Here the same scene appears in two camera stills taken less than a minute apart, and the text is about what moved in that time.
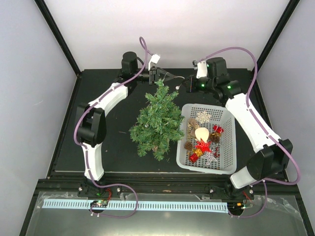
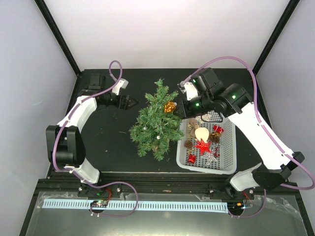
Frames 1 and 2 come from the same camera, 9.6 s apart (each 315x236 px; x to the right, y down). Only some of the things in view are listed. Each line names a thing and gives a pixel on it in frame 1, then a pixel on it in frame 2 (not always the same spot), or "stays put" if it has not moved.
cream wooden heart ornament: x=202 y=132 stays put
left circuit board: x=99 y=203 stays put
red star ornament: x=204 y=146 stays put
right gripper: x=191 y=88 -> x=185 y=112
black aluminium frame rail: x=160 y=182 stays put
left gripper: x=153 y=72 -> x=126 y=100
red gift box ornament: x=193 y=158 stays put
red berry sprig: x=215 y=154 stays put
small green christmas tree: x=159 y=121 stays put
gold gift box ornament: x=198 y=152 -> x=170 y=107
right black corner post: x=289 y=10 stays put
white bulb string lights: x=177 y=87 -> x=158 y=137
